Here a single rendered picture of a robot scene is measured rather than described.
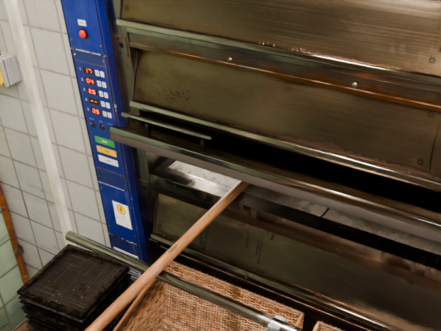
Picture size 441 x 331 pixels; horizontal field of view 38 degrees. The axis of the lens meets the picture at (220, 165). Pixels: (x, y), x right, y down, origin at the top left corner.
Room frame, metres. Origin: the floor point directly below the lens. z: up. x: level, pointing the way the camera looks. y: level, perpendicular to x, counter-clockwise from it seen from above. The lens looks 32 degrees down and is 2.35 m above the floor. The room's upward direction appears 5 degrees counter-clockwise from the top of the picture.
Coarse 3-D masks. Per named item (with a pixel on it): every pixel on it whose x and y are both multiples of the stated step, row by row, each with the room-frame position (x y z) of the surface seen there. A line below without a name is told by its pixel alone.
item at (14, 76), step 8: (0, 56) 2.15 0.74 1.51; (8, 56) 2.14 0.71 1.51; (0, 64) 2.10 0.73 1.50; (8, 64) 2.13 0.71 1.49; (16, 64) 2.15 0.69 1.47; (0, 72) 2.11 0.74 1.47; (8, 72) 2.12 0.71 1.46; (16, 72) 2.15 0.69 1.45; (0, 80) 2.11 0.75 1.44; (8, 80) 2.11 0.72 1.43; (16, 80) 2.14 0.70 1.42
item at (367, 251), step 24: (168, 168) 1.85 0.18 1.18; (192, 192) 1.72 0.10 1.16; (216, 192) 1.68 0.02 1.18; (264, 216) 1.56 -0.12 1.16; (288, 216) 1.53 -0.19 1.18; (312, 216) 1.52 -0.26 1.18; (336, 240) 1.42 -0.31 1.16; (360, 240) 1.39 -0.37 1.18; (384, 240) 1.39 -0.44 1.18; (408, 264) 1.30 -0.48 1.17; (432, 264) 1.27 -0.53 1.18
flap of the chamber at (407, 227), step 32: (128, 128) 1.74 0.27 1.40; (160, 128) 1.74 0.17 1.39; (192, 128) 1.74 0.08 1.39; (192, 160) 1.53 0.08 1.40; (256, 160) 1.51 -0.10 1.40; (288, 160) 1.51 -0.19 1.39; (320, 160) 1.51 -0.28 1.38; (288, 192) 1.34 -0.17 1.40; (352, 192) 1.31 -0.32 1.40; (384, 192) 1.31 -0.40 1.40; (416, 192) 1.31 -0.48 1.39; (384, 224) 1.19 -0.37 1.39
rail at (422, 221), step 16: (112, 128) 1.70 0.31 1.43; (160, 144) 1.59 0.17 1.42; (176, 144) 1.57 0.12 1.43; (208, 160) 1.50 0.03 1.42; (224, 160) 1.47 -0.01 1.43; (256, 176) 1.41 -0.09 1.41; (272, 176) 1.38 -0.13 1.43; (320, 192) 1.30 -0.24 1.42; (336, 192) 1.28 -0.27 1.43; (368, 208) 1.22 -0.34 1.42; (384, 208) 1.20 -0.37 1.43; (416, 224) 1.15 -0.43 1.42; (432, 224) 1.13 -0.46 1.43
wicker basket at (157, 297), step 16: (176, 272) 1.73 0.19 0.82; (192, 272) 1.70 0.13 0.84; (144, 288) 1.67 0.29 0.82; (160, 288) 1.73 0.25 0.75; (176, 288) 1.72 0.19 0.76; (224, 288) 1.62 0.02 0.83; (240, 288) 1.59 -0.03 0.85; (144, 304) 1.65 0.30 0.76; (160, 304) 1.72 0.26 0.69; (176, 304) 1.70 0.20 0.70; (192, 304) 1.67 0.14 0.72; (208, 304) 1.64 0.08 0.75; (256, 304) 1.55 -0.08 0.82; (272, 304) 1.52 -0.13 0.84; (128, 320) 1.58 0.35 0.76; (144, 320) 1.64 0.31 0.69; (160, 320) 1.71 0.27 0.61; (176, 320) 1.69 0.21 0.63; (192, 320) 1.65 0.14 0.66; (208, 320) 1.62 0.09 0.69; (224, 320) 1.59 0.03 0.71; (240, 320) 1.56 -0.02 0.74; (288, 320) 1.47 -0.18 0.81
